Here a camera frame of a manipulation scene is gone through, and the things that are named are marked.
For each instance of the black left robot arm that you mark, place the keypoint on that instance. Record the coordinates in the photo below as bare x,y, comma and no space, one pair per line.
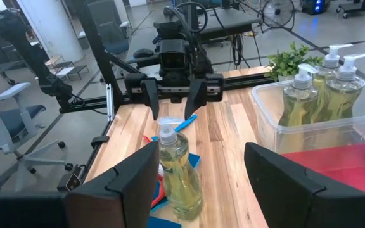
170,30

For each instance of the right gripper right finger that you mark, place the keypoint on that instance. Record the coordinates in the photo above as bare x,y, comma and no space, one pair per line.
290,202

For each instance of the tall clear plastic bin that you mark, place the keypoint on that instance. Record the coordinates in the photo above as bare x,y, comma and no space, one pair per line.
265,133

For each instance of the small artificial green plant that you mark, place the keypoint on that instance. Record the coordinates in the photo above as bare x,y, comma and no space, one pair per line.
288,63

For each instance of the light blue spoon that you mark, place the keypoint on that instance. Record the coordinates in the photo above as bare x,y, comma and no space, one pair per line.
187,123

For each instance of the dark blue office chair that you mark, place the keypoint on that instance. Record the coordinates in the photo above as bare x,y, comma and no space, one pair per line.
114,39

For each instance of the white blue office chair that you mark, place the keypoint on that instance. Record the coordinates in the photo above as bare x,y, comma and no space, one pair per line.
17,122

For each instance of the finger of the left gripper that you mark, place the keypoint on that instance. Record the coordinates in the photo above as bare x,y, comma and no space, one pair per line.
196,95
151,95

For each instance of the computer tower blue light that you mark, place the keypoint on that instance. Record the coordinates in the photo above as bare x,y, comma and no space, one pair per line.
315,7

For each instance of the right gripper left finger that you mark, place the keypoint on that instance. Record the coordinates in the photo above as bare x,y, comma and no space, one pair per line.
122,196

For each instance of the red plastic tray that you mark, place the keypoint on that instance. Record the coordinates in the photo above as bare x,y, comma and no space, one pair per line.
344,168

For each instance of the black computer mouse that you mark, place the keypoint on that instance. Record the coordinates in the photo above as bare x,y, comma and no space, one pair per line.
144,53

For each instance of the yellow soap pump bottle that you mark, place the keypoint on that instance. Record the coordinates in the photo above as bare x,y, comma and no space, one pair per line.
331,60
344,95
181,183
298,104

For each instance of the red spoon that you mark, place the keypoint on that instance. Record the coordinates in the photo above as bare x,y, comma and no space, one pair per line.
161,195

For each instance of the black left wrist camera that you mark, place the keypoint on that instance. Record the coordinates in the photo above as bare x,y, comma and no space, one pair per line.
173,58

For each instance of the black floor fan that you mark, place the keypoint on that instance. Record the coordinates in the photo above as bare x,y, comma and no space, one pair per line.
277,12

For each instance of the black work desk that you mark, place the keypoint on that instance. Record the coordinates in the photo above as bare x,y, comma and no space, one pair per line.
230,22

